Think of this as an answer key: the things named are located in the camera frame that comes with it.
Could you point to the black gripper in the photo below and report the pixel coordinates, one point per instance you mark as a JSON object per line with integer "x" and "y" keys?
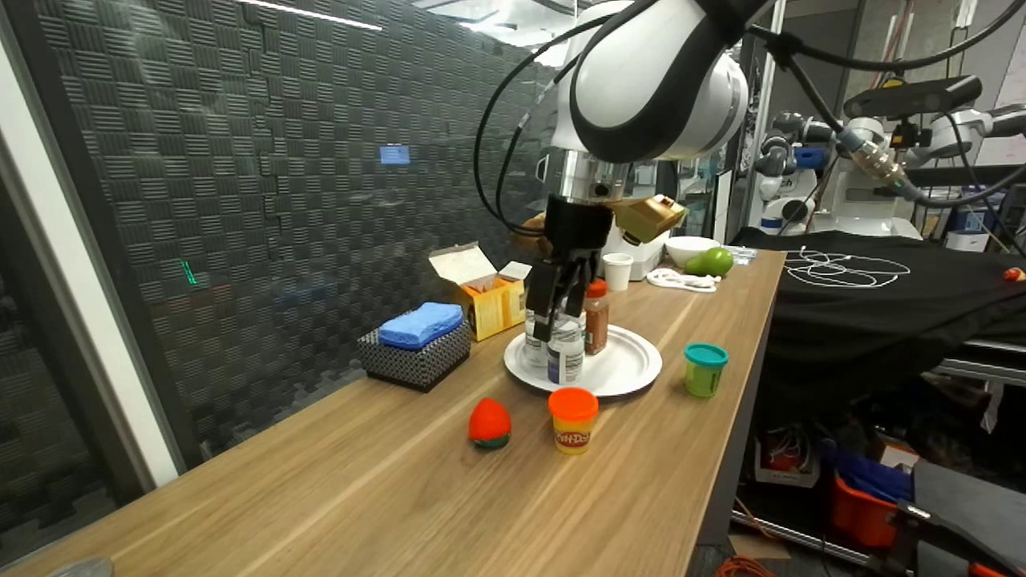
{"x": 579, "y": 225}

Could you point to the spice jar orange lid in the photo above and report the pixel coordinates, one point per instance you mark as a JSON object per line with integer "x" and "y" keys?
{"x": 598, "y": 323}

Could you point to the white pill bottle white label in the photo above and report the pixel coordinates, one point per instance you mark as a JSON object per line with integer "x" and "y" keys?
{"x": 565, "y": 358}

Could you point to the green tub teal lid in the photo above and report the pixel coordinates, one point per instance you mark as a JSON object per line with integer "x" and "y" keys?
{"x": 706, "y": 370}

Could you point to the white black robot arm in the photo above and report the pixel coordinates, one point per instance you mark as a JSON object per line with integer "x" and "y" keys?
{"x": 642, "y": 75}

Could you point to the white paper plate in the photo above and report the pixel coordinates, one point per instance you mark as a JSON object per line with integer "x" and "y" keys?
{"x": 629, "y": 364}

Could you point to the white paper cup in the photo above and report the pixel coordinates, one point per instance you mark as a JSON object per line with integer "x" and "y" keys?
{"x": 615, "y": 273}

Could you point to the brown moose plush toy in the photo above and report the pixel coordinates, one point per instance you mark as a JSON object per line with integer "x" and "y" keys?
{"x": 529, "y": 229}

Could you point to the yellow cardboard box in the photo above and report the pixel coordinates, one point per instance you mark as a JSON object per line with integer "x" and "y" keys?
{"x": 486, "y": 299}

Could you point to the yellow tub orange lid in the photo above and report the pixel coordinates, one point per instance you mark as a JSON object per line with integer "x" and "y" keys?
{"x": 570, "y": 419}

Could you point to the white bowl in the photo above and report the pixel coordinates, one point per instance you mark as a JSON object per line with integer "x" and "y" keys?
{"x": 690, "y": 247}

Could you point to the blue folded cloth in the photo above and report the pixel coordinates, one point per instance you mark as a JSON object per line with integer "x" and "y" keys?
{"x": 419, "y": 326}

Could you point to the red knitted strawberry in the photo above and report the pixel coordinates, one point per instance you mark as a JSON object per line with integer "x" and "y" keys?
{"x": 487, "y": 421}

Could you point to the green fruit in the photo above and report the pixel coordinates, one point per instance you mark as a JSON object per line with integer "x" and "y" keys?
{"x": 712, "y": 260}

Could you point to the black mesh box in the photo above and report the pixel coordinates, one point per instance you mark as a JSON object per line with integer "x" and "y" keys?
{"x": 412, "y": 364}

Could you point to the white lab machine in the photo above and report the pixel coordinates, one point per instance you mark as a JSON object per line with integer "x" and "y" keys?
{"x": 790, "y": 202}

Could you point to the red bin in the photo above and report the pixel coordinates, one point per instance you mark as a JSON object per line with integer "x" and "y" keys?
{"x": 863, "y": 513}

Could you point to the black cloth covered table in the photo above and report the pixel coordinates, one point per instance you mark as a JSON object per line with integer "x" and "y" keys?
{"x": 939, "y": 309}

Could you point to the white plastic jug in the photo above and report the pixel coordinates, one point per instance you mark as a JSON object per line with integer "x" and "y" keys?
{"x": 972, "y": 218}

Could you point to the yellow taped wrist camera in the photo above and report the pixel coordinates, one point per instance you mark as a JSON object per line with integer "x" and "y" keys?
{"x": 648, "y": 218}

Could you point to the blue wall sticker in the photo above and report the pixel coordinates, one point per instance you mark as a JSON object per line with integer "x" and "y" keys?
{"x": 396, "y": 154}

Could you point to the green wall sticker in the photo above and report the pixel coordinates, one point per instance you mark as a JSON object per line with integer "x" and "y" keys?
{"x": 190, "y": 277}

